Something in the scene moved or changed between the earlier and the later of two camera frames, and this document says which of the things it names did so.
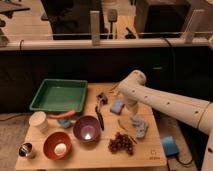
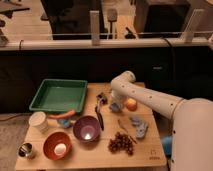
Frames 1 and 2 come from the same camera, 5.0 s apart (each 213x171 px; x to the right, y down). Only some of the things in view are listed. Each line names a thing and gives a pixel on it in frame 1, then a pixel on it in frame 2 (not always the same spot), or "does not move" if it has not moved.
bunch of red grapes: [121, 143] does not move
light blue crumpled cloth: [140, 125] does not move
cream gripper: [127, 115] to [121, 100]
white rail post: [95, 27] does not move
